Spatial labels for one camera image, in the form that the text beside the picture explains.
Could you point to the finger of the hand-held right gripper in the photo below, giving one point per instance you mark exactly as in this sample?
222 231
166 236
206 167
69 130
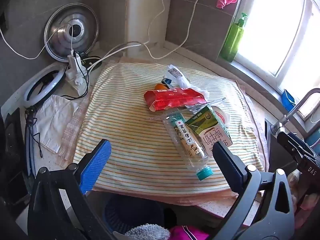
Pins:
290 142

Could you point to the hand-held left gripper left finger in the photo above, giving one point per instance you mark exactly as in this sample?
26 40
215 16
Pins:
96 165

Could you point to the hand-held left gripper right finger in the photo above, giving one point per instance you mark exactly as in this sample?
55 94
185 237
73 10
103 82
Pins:
225 160

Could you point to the green milk carton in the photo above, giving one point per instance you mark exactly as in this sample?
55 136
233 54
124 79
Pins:
207 127

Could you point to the clear plastic bottle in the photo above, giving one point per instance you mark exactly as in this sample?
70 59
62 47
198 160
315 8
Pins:
185 142

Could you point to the round white lid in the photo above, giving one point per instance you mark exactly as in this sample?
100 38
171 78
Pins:
223 116

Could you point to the dark blue perforated basket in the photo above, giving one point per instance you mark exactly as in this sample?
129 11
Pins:
125 212

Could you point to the red snack packet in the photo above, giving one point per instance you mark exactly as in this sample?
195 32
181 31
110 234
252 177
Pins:
172 98

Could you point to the orange peel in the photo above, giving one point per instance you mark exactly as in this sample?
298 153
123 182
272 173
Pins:
160 86

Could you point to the person's right hand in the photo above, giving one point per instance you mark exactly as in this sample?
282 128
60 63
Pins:
306 205

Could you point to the chrome faucet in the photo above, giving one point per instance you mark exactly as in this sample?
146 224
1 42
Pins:
297 105

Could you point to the pink plaid cloth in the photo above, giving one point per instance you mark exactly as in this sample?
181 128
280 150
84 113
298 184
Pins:
71 132

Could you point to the blue plastic item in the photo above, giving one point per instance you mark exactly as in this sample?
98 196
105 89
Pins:
287 100

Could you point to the striped towel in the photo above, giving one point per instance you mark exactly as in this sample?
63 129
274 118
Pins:
130 135

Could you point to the peach towel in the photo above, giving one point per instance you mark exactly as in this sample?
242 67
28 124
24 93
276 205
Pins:
251 107

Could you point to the white cloth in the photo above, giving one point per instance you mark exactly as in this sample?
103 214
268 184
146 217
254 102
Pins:
53 120

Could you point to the magenta clothing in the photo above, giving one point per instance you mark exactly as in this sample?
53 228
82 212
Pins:
187 233

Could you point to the white power strip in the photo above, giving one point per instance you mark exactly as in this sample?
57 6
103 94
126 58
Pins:
77 82

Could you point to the grey fluffy cloth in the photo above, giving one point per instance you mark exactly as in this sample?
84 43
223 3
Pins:
147 232

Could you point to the crumpled plastic wrapper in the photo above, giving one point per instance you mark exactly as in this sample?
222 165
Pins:
175 71

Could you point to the white charger plug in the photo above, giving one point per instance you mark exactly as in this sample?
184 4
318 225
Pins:
74 61

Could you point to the window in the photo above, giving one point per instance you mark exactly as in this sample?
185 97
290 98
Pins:
275 30

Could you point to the green soap bottle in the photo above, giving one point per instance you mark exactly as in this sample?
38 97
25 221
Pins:
232 40

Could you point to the white cutting board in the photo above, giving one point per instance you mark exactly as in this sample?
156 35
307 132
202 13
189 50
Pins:
140 17

